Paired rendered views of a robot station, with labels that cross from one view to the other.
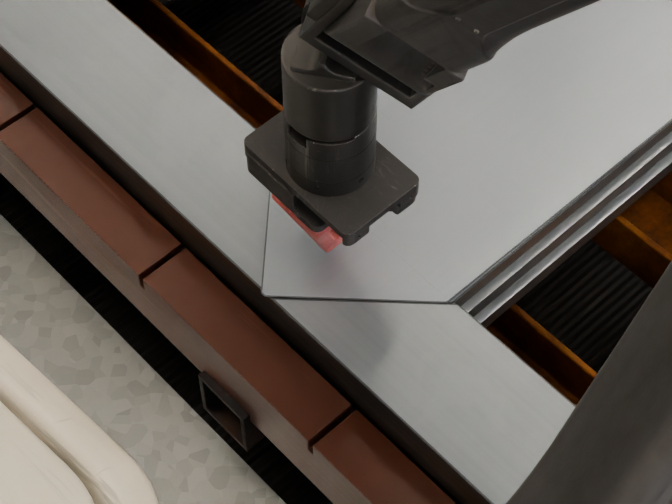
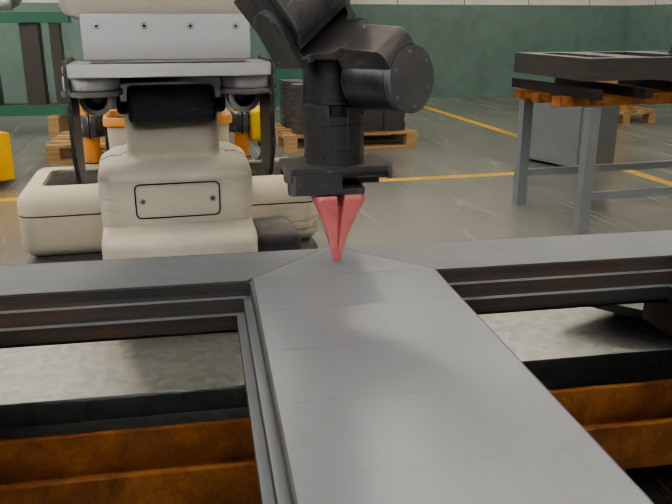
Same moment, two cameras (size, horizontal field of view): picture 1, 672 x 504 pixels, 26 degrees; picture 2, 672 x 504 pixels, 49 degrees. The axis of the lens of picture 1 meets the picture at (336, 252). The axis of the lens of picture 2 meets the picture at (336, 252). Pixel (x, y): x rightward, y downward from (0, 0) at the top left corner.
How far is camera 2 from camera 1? 1.27 m
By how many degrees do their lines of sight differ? 92
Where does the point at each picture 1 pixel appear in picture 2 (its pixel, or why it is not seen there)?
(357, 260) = (317, 267)
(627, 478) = not seen: outside the picture
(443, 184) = (340, 300)
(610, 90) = (347, 384)
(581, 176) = (278, 341)
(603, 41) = (413, 403)
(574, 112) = (343, 360)
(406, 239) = (312, 280)
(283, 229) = (367, 257)
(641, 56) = (370, 415)
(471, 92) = (415, 330)
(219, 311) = not seen: hidden behind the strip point
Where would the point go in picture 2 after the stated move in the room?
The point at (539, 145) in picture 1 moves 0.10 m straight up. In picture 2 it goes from (329, 337) to (328, 212)
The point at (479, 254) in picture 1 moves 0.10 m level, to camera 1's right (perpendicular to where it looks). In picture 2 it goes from (269, 294) to (191, 331)
